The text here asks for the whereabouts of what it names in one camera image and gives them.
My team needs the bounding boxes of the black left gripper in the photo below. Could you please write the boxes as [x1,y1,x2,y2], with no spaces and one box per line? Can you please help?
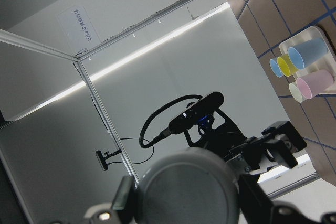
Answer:
[184,109,307,179]

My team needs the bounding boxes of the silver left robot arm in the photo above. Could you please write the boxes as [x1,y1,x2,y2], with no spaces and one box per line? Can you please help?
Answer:
[83,108,313,223]

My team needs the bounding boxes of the cream white cup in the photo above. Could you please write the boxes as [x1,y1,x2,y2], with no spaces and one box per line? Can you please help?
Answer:
[288,82,306,103]

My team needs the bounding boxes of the pink cup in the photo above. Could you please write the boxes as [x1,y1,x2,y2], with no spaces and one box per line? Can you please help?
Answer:
[296,69,334,100]

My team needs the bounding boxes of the yellow cup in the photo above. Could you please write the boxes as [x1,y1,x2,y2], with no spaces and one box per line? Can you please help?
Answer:
[277,54,299,77]

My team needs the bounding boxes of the light blue cup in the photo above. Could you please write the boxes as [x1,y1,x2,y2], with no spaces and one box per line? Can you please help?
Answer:
[288,38,328,70]

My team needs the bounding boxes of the white plastic tray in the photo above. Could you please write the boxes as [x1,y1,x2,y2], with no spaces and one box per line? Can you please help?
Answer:
[279,25,336,94]

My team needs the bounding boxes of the white paper sign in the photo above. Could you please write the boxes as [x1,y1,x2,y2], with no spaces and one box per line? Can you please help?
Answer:
[57,5,101,55]

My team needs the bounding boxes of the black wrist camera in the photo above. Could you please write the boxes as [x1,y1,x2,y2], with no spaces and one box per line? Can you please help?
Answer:
[167,91,225,135]

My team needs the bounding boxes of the black camera cable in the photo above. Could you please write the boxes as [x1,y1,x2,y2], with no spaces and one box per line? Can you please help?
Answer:
[139,94,204,149]

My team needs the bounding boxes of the black frame-mounted camera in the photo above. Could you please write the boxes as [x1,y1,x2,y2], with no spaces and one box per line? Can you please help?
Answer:
[95,149,122,171]

